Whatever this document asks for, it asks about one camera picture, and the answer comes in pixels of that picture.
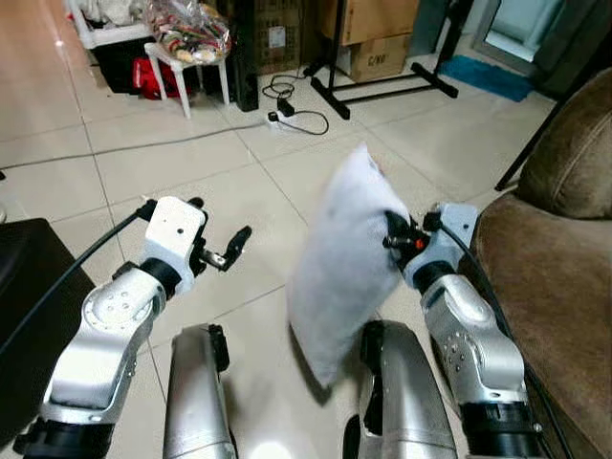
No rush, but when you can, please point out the white pillow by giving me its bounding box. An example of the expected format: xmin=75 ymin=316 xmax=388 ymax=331
xmin=286 ymin=142 xmax=413 ymax=389

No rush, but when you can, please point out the black metal floor stand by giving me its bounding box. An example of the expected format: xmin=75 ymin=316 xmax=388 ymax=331
xmin=303 ymin=0 xmax=475 ymax=121

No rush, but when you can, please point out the brown velvet sofa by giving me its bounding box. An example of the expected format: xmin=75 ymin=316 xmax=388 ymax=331
xmin=472 ymin=67 xmax=612 ymax=459

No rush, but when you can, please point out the blue floor mat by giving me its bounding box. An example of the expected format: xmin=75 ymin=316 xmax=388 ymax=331
xmin=439 ymin=55 xmax=534 ymax=103

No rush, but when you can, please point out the white power strip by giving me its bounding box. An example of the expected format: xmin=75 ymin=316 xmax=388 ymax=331
xmin=265 ymin=109 xmax=308 ymax=131

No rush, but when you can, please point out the red bag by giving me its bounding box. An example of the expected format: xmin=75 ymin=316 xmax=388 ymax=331
xmin=129 ymin=55 xmax=194 ymax=100

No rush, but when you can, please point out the white plastic stool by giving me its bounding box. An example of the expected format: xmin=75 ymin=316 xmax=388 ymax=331
xmin=143 ymin=38 xmax=231 ymax=120

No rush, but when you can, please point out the black slanted pole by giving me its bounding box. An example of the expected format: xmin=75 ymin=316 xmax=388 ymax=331
xmin=493 ymin=94 xmax=578 ymax=192

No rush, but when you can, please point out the silver right robot leg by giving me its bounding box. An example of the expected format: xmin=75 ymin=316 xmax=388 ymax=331
xmin=342 ymin=319 xmax=462 ymax=459

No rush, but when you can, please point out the tall black speaker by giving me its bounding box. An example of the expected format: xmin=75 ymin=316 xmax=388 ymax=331
xmin=214 ymin=0 xmax=261 ymax=113

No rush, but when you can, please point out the small printed cardboard box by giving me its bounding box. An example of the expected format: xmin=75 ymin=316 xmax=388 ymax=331
xmin=342 ymin=34 xmax=413 ymax=84

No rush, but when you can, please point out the clear bag of colourful items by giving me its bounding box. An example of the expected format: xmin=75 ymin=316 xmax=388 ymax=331
xmin=142 ymin=0 xmax=234 ymax=65

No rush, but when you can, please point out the black low cabinet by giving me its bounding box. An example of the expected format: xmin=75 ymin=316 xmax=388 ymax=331
xmin=0 ymin=218 xmax=89 ymax=446

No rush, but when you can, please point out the dark labelled carton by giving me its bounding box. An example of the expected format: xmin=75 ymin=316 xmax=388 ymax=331
xmin=252 ymin=0 xmax=304 ymax=76

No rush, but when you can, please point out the white plastic basket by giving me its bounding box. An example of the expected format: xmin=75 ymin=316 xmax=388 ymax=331
xmin=64 ymin=0 xmax=154 ymax=51

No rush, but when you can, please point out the large plain cardboard box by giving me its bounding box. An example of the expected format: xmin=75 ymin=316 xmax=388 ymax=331
xmin=320 ymin=0 xmax=423 ymax=46

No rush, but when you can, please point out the grey framed glass door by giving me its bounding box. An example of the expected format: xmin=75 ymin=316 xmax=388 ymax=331
xmin=467 ymin=0 xmax=578 ymax=79

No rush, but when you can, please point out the dark grey curtain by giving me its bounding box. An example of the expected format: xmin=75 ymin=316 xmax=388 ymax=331
xmin=529 ymin=0 xmax=612 ymax=99

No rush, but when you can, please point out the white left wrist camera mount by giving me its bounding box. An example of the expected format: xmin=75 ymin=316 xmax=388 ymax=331
xmin=141 ymin=197 xmax=208 ymax=278

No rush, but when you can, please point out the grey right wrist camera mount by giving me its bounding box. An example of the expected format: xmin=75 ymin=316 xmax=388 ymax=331
xmin=404 ymin=202 xmax=480 ymax=290

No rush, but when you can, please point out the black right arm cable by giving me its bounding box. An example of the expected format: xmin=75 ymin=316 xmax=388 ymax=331
xmin=426 ymin=212 xmax=576 ymax=459

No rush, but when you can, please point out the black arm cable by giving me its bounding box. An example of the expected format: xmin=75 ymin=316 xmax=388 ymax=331
xmin=426 ymin=212 xmax=576 ymax=459
xmin=0 ymin=199 xmax=158 ymax=360

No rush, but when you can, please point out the black coiled power cable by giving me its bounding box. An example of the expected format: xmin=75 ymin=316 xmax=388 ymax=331
xmin=261 ymin=75 xmax=332 ymax=137

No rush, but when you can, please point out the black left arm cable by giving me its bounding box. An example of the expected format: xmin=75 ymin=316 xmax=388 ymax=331
xmin=0 ymin=199 xmax=158 ymax=360

